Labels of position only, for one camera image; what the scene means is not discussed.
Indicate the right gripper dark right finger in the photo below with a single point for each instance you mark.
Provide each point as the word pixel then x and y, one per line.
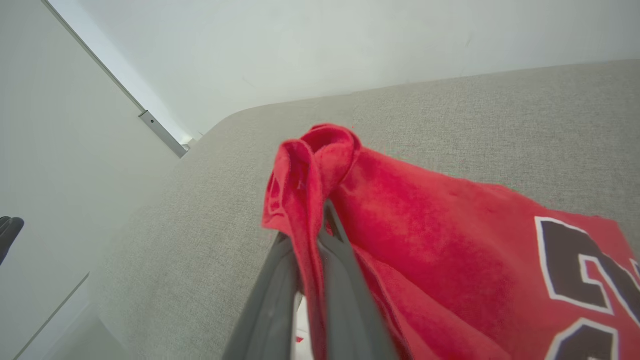
pixel 350 320

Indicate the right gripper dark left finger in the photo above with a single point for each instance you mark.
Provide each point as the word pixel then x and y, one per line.
pixel 265 320

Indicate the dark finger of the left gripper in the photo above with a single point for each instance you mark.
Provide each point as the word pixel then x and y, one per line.
pixel 9 232

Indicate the red white sports jersey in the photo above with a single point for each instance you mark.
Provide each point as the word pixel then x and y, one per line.
pixel 440 250

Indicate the grey metal trim strip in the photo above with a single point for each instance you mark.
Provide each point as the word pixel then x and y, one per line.
pixel 162 132

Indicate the grey fabric sofa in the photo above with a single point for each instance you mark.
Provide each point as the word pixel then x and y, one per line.
pixel 450 125

